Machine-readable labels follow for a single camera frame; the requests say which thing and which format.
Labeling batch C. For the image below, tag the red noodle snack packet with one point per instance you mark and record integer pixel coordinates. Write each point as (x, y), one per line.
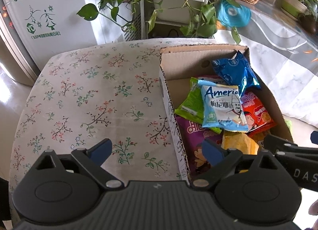
(257, 117)

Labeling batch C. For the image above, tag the green snack packet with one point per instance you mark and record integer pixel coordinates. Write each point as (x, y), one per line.
(192, 107)

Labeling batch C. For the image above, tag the blue round fan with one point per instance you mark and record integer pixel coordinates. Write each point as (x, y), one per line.
(233, 16)

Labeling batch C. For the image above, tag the white chest freezer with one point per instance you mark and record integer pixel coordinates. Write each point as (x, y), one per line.
(42, 29)

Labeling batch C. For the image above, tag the pothos plant in white pot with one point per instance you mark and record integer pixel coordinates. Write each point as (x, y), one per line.
(202, 21)

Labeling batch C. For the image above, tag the silver refrigerator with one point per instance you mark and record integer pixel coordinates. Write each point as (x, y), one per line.
(15, 59)

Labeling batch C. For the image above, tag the light blue Ameria packet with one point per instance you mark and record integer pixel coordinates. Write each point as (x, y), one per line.
(222, 107)

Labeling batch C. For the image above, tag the white metal plant rack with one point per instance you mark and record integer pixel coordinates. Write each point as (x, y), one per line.
(169, 13)

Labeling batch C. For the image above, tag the yellow waffle snack packet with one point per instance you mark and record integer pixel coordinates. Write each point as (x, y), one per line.
(259, 137)

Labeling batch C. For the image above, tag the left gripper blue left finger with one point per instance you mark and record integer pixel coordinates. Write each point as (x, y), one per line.
(100, 152)

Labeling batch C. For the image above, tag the green striped plant pot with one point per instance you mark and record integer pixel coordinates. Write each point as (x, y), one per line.
(293, 8)

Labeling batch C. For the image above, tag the pink white snack packet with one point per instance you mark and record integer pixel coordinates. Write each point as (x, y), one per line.
(213, 78)

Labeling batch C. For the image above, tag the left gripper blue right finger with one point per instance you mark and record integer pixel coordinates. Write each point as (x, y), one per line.
(212, 152)

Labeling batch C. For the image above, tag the cardboard milk box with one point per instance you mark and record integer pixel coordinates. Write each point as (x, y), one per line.
(179, 64)

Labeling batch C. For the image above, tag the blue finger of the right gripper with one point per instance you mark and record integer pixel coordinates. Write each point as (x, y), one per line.
(314, 137)

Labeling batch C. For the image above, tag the orange bread packet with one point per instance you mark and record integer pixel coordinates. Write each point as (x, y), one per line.
(240, 141)

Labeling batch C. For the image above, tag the purple noodle snack packet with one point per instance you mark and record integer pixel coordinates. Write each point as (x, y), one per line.
(193, 135)

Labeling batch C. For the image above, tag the blue foil snack packet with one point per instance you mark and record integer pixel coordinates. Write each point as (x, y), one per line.
(236, 71)

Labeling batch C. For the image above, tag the brown round vase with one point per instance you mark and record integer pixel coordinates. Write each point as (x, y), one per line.
(308, 23)

